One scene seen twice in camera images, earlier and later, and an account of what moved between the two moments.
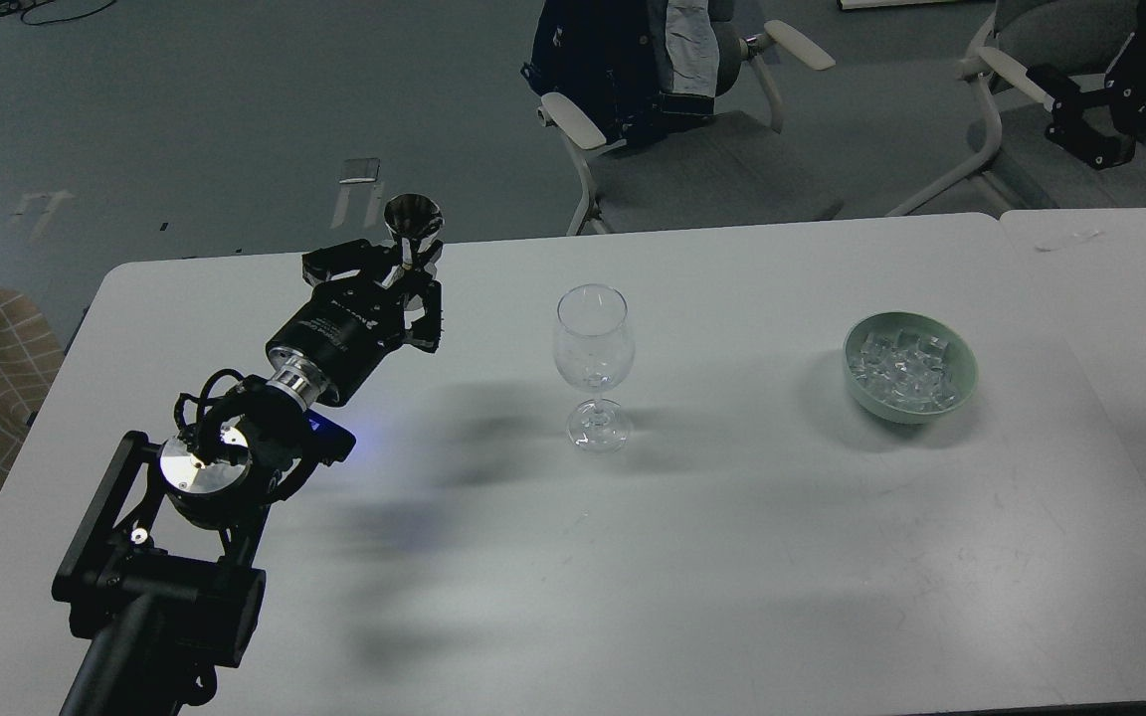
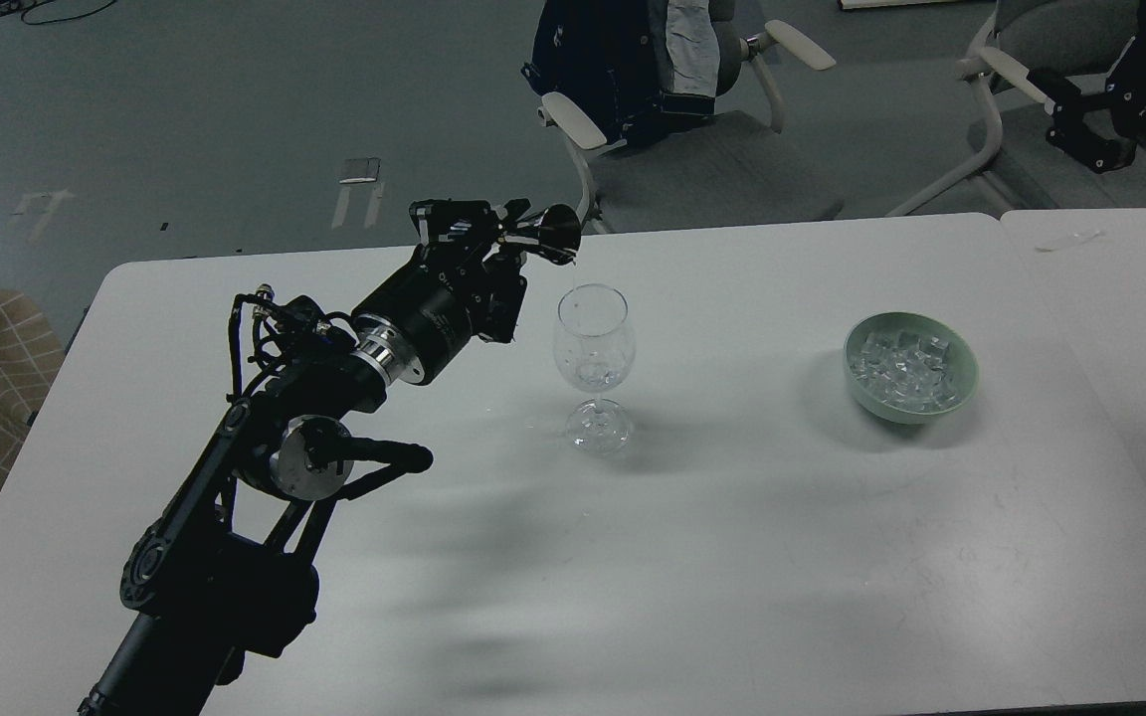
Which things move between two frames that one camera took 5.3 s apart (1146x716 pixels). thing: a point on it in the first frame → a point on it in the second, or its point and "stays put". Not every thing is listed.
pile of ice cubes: (905, 371) stays put
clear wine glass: (594, 349) stays put
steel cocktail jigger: (413, 218) → (559, 230)
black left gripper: (347, 324) → (448, 296)
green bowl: (908, 368) stays put
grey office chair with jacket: (692, 123) stays put
